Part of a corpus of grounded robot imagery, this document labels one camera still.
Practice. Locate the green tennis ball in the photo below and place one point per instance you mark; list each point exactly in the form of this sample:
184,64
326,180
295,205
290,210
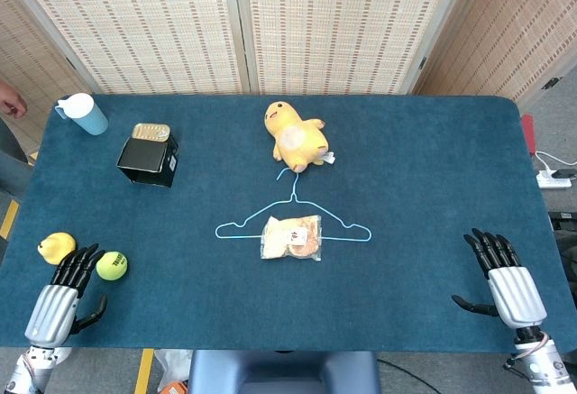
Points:
111,265

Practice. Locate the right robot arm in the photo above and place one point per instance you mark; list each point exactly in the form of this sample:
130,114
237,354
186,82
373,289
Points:
541,360

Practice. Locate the red object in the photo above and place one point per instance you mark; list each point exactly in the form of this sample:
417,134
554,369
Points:
528,134

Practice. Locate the yellow lemon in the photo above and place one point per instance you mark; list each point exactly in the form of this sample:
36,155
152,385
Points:
56,247

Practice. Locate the white plastic bag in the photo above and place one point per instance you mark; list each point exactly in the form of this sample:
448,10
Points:
173,367

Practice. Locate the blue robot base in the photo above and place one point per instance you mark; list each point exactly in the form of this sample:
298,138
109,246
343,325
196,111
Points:
284,372

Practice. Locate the woven folding screen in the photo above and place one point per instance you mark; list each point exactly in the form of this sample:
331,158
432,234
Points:
315,29

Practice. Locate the white power strip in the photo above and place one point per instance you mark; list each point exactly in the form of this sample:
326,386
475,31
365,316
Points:
553,180

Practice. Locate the clear bag of snacks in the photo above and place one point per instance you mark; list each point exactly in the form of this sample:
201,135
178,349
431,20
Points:
290,238

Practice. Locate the black open box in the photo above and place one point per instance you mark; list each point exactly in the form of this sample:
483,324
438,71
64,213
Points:
146,159

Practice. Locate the yellow plush toy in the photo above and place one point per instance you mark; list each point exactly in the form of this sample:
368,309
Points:
295,137

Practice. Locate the blue table mat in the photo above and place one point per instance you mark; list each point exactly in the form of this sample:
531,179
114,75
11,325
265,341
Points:
270,277

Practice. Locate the person's hand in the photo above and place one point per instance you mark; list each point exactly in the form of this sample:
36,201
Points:
13,103

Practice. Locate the light blue lidded cup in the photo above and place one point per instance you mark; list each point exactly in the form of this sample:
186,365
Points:
83,114

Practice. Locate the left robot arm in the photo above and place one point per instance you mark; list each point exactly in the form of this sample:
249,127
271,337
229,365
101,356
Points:
33,369

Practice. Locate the gold tin can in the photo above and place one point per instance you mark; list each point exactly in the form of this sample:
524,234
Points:
151,131

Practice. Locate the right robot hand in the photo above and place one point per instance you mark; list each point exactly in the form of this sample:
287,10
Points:
514,290

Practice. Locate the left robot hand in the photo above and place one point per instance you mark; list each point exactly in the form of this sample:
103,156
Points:
54,306

